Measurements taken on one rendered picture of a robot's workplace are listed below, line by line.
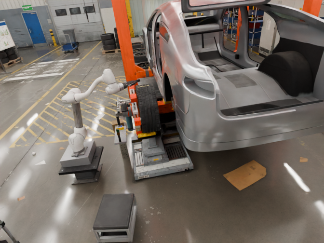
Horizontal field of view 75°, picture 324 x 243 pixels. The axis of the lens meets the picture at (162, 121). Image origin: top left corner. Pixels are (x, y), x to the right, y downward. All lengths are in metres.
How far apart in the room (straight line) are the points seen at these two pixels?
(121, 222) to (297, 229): 1.77
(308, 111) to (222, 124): 0.79
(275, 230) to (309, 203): 0.58
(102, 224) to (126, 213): 0.24
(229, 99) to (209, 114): 1.00
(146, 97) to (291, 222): 2.08
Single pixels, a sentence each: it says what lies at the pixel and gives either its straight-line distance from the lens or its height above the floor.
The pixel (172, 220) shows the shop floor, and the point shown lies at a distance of 2.58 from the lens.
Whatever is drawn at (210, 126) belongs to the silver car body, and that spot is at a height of 1.13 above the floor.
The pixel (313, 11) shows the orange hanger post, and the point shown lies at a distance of 4.03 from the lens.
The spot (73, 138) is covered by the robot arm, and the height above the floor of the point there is 0.67.
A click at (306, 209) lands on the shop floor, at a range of 2.96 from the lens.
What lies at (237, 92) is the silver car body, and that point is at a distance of 2.93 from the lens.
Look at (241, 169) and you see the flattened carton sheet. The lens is 3.14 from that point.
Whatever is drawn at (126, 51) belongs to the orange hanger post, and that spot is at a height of 1.55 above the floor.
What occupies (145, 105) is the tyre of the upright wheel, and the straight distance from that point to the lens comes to 2.55.
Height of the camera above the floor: 2.14
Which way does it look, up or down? 30 degrees down
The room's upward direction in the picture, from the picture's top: 6 degrees counter-clockwise
